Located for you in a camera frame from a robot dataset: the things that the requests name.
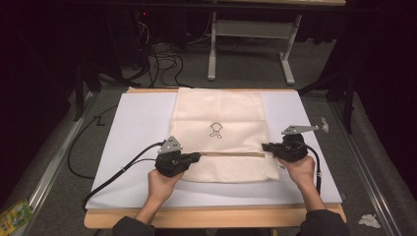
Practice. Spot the person's right hand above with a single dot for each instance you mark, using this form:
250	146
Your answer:
300	172

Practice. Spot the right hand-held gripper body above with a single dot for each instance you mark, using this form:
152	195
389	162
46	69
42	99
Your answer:
291	149

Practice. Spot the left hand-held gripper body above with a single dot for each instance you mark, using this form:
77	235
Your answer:
170	162

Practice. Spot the white metal desk frame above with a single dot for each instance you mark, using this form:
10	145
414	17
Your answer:
249	29

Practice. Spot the small clear plastic wrapper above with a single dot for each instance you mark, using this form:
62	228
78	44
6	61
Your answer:
325	125

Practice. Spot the black metal stand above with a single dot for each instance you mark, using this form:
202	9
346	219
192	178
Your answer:
348	101
78	95

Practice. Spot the green printed packet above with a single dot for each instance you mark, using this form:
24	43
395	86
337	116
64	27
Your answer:
14	218

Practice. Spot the white foam board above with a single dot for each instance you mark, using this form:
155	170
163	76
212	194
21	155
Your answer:
137	124

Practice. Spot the silver metal floor rail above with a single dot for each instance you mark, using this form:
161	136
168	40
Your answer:
49	170
364	170

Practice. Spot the person's left hand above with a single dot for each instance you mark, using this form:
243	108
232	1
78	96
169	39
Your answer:
162	188

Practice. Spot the dark box with red light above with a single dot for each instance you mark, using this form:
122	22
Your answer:
131	36

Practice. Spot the cream mesh laundry bag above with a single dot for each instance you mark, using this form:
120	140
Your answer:
223	108

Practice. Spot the crumpled white paper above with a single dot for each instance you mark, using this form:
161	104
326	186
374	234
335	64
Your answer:
369	221

